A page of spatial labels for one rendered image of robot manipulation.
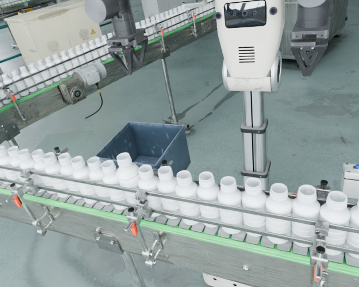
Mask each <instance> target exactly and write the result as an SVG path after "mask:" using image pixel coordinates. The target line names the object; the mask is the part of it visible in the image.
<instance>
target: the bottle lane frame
mask: <svg viewBox="0 0 359 287"><path fill-rule="evenodd" d="M11 195H12V193H11V191H10V190H7V189H6V188H0V217H3V218H7V219H11V220H15V221H18V222H21V223H25V224H29V225H32V220H31V219H30V217H29V216H28V214H27V212H26V211H25V209H24V208H23V206H20V207H18V206H17V204H16V203H15V202H14V200H11V201H10V202H9V203H6V202H5V200H6V199H7V198H9V197H10V196H11ZM23 197H24V199H25V201H26V202H27V204H28V206H29V207H30V208H31V210H32V212H33V214H34V215H35V217H36V218H37V219H40V218H41V217H42V216H43V215H44V214H45V213H46V212H45V210H44V209H43V207H42V206H46V207H47V208H48V210H49V212H48V213H47V214H50V215H52V217H53V219H54V221H52V223H51V224H50V225H49V226H48V227H47V230H50V231H54V232H58V233H62V234H64V235H68V236H72V237H76V238H79V239H83V240H86V241H90V242H93V243H97V242H96V240H95V238H94V236H93V234H94V233H95V232H97V233H99V232H100V233H104V234H107V235H111V236H113V237H114V238H116V239H117V240H118V242H119V245H120V247H121V250H122V251H126V252H129V253H133V254H136V255H140V256H143V255H142V248H141V245H140V242H139V239H138V237H137V236H134V235H133V233H132V231H131V229H130V230H129V231H128V233H126V232H124V229H125V227H126V226H127V224H128V223H129V222H128V219H127V216H125V215H123V213H124V212H123V213H122V214H116V213H113V210H114V209H113V210H112V211H111V212H107V211H103V209H102V210H97V209H94V207H92V208H89V207H85V206H84V205H85V204H84V205H83V206H79V205H76V204H75V203H76V202H75V203H74V204H71V203H67V201H66V202H61V201H59V200H53V199H50V198H43V197H42V196H35V194H34V195H30V194H27V193H24V196H23ZM49 222H50V219H49V218H48V216H47V215H46V216H45V217H44V218H43V219H42V226H43V227H45V226H46V225H47V224H48V223H49ZM167 222H168V220H167ZM167 222H166V223H165V224H161V223H156V218H155V220H154V221H153V222H151V221H148V220H145V219H144V217H143V218H142V222H141V223H140V227H141V230H142V234H143V236H144V239H145V242H146V245H147V247H148V248H150V249H151V247H152V245H153V243H154V241H155V238H154V235H153V232H158V234H159V236H160V240H158V241H159V242H161V243H162V247H163V249H161V250H160V252H159V254H158V256H157V258H156V260H158V261H162V262H165V263H168V264H172V265H176V266H179V267H183V268H187V269H191V270H194V271H197V272H201V273H205V274H209V275H212V276H215V277H219V278H223V279H226V280H230V281H233V282H237V283H240V284H244V285H248V286H251V287H312V278H313V270H314V266H311V265H310V257H311V256H310V252H309V250H308V252H307V255H301V254H297V253H293V247H291V249H290V251H289V252H287V251H282V250H279V249H277V244H275V246H274V247H273V248H270V247H265V246H262V245H261V240H260V241H259V244H258V245H256V244H251V243H247V242H246V237H245V238H244V240H243V241H238V240H233V239H232V234H231V235H230V237H229V238H225V237H220V236H218V231H217V232H216V234H215V235H211V234H207V233H205V228H204V229H203V231H202V232H197V231H192V230H191V228H192V226H191V227H190V228H189V229H184V228H180V227H179V224H180V222H179V224H178V225H177V226H176V227H174V226H171V225H167ZM323 272H327V273H328V280H327V281H324V283H326V284H327V286H326V287H359V267H356V266H351V265H347V264H346V260H345V258H344V259H343V262H342V263H337V262H333V261H329V263H328V268H327V269H323Z"/></svg>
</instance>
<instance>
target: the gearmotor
mask: <svg viewBox="0 0 359 287"><path fill-rule="evenodd" d="M106 76H107V70H106V69H105V67H104V65H103V64H102V63H100V62H98V61H97V62H95V63H93V64H90V65H87V66H85V67H83V68H81V69H79V70H77V71H74V72H73V74H72V78H70V79H68V80H65V81H63V82H61V83H60V84H58V85H59V88H60V90H61V92H62V95H63V97H64V100H65V102H66V103H67V105H71V104H76V103H78V102H79V101H81V100H84V99H86V98H87V97H86V95H85V92H84V88H86V87H88V86H90V85H93V84H95V85H97V88H98V91H99V93H100V90H99V87H98V84H99V83H97V82H99V81H100V80H102V79H104V78H106ZM100 97H101V107H102V105H103V99H102V96H101V93H100ZM101 107H100V108H99V109H98V110H97V111H96V112H95V113H97V112H98V111H99V110H100V109H101ZM95 113H93V114H92V115H94V114H95ZM92 115H90V116H88V117H91V116H92ZM88 117H86V118H88ZM86 118H85V119H86Z"/></svg>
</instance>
